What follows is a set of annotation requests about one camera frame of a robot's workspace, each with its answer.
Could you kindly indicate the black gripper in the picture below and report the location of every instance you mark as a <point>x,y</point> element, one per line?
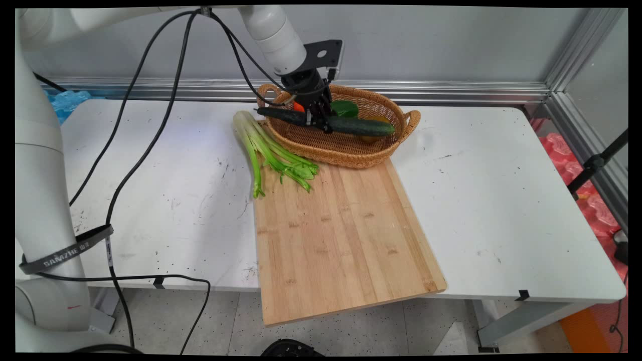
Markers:
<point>307,87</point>

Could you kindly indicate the long dark green cucumber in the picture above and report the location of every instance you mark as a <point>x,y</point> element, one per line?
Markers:
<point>362,126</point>

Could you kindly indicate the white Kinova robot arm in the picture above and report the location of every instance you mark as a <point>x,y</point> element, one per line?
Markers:
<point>40,175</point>

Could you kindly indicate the small orange pumpkin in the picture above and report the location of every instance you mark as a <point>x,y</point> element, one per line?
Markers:
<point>299,107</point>

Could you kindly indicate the green bell pepper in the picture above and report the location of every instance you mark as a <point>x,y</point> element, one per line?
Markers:
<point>346,109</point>

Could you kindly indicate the woven wicker basket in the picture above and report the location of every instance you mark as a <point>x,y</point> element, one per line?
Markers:
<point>341,150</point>

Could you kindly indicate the olive brown potato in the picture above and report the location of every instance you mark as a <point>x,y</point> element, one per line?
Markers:
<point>371,139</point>

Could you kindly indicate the green celery bunch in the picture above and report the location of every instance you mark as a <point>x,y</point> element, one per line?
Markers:
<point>261,145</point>

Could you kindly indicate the wooden cutting board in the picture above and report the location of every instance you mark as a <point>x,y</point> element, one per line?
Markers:
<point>346,225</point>

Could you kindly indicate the black tape piece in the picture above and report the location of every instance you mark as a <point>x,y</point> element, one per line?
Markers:
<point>523,295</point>
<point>158,282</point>

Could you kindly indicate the round black object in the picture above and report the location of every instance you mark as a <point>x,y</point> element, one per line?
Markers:
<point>291,348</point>

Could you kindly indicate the pink foam mat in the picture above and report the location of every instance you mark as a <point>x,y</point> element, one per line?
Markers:
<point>562,150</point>

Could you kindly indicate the black tripod stand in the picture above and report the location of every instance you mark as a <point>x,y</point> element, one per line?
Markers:
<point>594,163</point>

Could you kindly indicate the grey metal table leg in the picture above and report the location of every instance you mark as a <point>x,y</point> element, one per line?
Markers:
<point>521,321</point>
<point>103,313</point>

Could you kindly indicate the small black device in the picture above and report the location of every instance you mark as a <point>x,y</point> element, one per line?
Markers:
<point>622,250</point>

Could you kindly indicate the orange floor mat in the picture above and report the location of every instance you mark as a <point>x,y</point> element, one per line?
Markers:
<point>582,328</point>

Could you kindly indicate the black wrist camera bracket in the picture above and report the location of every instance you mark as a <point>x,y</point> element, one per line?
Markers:
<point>325,54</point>

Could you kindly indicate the horizontal aluminium frame rail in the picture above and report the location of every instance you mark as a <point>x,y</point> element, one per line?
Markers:
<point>451,91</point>

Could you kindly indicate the angled aluminium frame post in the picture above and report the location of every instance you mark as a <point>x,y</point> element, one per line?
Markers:
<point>577,55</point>

